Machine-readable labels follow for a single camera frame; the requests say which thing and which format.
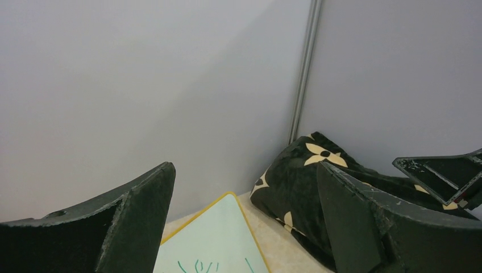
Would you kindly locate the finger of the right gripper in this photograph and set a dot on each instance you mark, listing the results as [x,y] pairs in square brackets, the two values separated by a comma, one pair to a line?
[449,179]

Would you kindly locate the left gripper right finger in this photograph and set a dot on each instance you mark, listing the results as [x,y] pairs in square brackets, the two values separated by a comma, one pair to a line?
[371,230]

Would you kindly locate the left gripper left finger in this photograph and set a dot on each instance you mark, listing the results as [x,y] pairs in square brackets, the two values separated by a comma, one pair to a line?
[117,231]

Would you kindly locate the whiteboard with yellow frame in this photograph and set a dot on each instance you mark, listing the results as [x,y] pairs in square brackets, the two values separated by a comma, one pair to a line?
[218,238]

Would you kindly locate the black floral blanket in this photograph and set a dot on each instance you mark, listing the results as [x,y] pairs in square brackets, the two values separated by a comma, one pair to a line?
[287,192]

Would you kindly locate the right metal corner post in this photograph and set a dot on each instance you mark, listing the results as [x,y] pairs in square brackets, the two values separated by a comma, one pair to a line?
[306,59]

